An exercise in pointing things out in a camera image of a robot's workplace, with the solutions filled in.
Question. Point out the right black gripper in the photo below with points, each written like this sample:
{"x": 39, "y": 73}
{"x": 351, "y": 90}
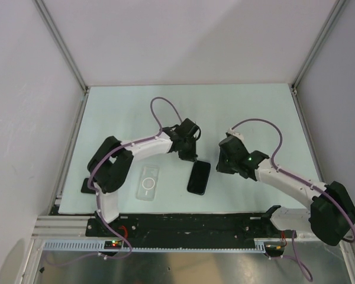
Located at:
{"x": 226, "y": 170}

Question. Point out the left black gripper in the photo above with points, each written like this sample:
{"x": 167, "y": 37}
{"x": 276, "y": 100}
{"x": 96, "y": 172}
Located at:
{"x": 191, "y": 155}

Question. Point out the black smartphone blue edge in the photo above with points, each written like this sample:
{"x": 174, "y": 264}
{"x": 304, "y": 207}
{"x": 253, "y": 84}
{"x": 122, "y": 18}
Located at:
{"x": 198, "y": 179}

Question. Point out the clear magsafe phone case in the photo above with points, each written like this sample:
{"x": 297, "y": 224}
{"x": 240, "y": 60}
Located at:
{"x": 147, "y": 185}

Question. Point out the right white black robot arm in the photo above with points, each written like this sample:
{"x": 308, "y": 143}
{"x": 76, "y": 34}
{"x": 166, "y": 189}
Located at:
{"x": 328, "y": 211}

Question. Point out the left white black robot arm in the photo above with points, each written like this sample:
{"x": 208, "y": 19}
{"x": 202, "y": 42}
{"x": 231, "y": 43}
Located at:
{"x": 112, "y": 162}

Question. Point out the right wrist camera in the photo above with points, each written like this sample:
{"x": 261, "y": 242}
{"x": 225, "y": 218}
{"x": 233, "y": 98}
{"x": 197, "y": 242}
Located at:
{"x": 232, "y": 148}

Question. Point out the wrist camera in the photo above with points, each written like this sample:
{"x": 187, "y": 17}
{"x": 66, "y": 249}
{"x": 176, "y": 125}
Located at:
{"x": 232, "y": 148}
{"x": 188, "y": 129}

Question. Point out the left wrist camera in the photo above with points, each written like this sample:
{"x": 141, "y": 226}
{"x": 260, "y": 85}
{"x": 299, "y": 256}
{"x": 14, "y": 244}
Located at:
{"x": 188, "y": 129}

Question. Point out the aluminium front frame rail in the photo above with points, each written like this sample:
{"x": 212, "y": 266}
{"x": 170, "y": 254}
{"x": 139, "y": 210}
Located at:
{"x": 59, "y": 226}

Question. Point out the right aluminium frame post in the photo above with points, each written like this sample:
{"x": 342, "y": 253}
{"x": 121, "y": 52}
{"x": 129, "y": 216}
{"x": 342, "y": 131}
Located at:
{"x": 319, "y": 41}

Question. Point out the aluminium frame post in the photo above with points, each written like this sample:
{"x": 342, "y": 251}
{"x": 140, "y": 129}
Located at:
{"x": 319, "y": 41}
{"x": 57, "y": 37}

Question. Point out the left aluminium frame post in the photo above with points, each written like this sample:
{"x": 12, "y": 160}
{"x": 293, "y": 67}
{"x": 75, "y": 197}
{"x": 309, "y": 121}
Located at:
{"x": 57, "y": 37}

